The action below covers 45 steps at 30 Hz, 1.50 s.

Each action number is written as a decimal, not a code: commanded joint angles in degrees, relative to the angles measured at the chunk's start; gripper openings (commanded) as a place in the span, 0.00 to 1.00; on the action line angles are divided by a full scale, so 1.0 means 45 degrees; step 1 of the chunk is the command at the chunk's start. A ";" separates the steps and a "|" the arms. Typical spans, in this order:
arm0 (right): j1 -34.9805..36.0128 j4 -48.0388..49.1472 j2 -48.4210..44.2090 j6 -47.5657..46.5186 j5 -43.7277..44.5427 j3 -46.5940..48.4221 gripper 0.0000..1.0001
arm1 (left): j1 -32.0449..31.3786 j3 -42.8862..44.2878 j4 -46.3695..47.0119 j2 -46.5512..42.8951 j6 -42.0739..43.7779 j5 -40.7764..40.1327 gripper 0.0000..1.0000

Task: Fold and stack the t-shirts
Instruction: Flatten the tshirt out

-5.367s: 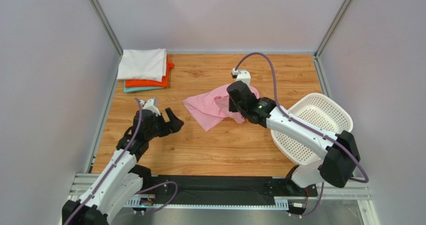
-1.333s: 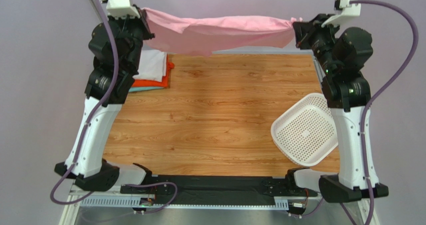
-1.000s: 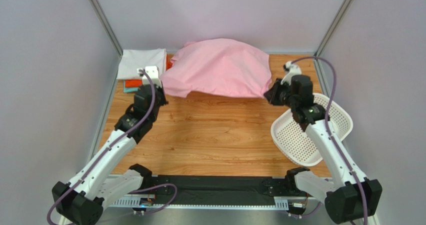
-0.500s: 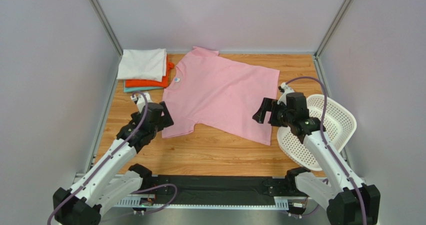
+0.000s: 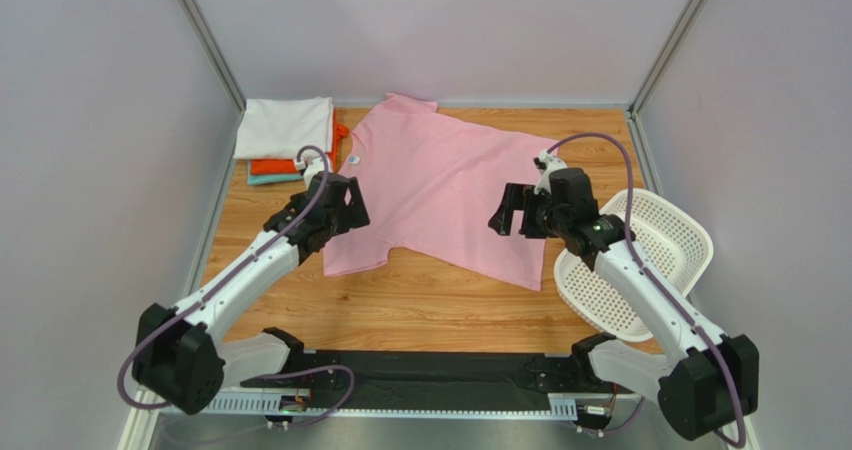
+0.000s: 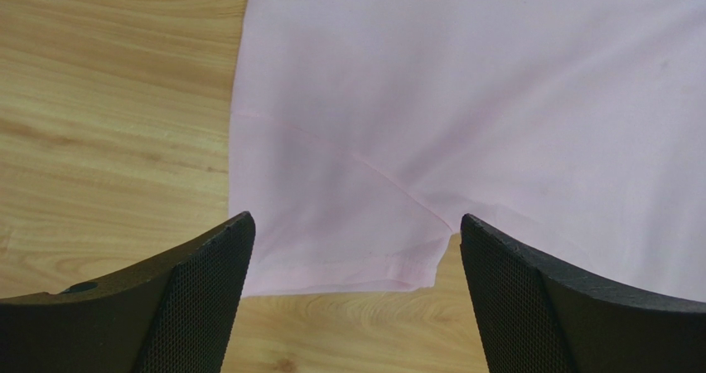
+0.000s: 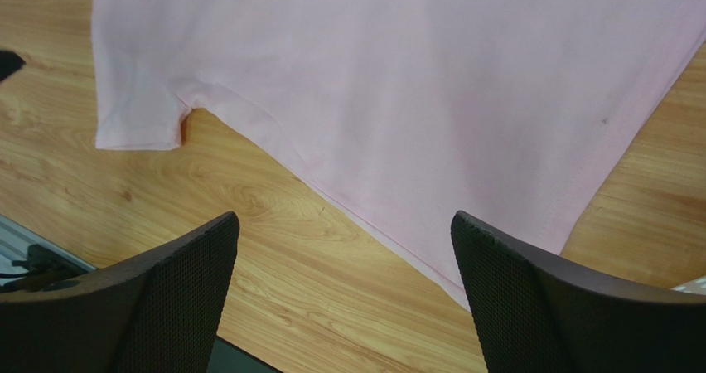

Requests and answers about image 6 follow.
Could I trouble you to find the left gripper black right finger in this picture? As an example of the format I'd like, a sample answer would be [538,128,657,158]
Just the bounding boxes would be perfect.
[460,215,705,372]

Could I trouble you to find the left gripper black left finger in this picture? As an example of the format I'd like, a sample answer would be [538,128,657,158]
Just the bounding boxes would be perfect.
[1,212,256,372]

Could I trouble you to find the pink t shirt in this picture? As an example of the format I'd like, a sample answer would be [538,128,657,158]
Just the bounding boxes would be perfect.
[229,0,705,301]

